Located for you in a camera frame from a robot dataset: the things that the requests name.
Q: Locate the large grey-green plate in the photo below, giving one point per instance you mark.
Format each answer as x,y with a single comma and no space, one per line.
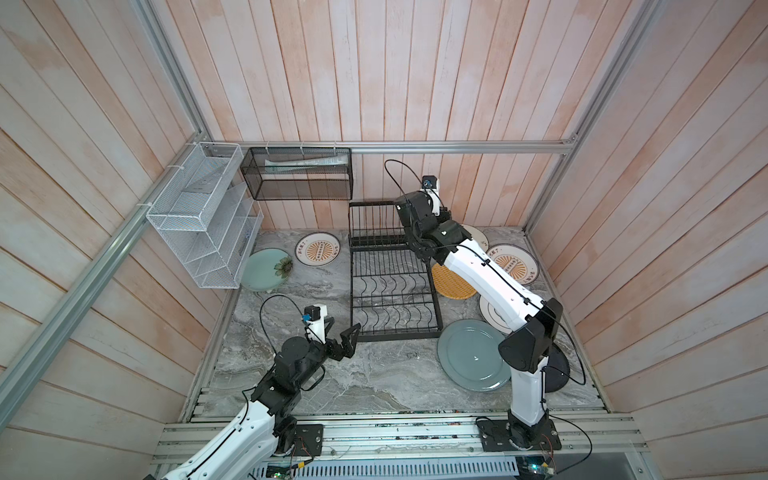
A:
467,351

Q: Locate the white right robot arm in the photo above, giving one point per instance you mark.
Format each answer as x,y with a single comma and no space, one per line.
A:
432,234

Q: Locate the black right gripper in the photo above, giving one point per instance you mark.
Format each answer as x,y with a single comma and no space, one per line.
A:
443,216

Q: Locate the pale green leaf plate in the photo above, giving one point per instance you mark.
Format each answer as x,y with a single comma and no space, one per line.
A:
266,269

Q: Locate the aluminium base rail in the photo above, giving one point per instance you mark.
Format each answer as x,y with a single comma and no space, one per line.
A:
349,437

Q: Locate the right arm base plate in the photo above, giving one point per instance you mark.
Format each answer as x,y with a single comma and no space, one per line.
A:
511,434

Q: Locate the white mesh wall shelf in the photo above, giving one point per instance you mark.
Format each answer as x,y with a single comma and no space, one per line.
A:
206,217

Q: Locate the white plate orange sunburst right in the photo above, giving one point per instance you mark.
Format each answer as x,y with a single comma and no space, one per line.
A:
516,261

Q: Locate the black round plate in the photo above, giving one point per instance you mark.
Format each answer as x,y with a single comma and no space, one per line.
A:
557,372

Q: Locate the white plate orange sunburst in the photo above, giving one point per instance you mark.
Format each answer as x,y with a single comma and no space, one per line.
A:
516,261
317,249

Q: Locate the black mesh wall basket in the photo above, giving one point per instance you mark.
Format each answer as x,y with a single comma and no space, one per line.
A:
298,173

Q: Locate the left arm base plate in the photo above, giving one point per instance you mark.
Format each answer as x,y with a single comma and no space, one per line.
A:
300,439

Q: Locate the black wire dish rack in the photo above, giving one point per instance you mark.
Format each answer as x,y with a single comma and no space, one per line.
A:
393,296

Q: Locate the yellow woven plate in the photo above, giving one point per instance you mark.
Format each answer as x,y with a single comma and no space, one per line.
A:
450,284

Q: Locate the white plate orange sunburst left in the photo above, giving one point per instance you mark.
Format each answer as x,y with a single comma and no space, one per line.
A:
317,249

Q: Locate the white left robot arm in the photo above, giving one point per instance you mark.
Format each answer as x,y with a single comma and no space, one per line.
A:
265,425

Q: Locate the aluminium wall frame rail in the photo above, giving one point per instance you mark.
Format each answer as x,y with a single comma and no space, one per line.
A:
426,147

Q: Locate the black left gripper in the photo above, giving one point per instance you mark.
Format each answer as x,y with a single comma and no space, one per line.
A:
347,348

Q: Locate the cream plate with berry sprigs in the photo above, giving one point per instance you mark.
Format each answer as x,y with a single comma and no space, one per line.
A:
478,236

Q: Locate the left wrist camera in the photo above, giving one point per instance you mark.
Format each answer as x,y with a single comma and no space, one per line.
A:
314,322

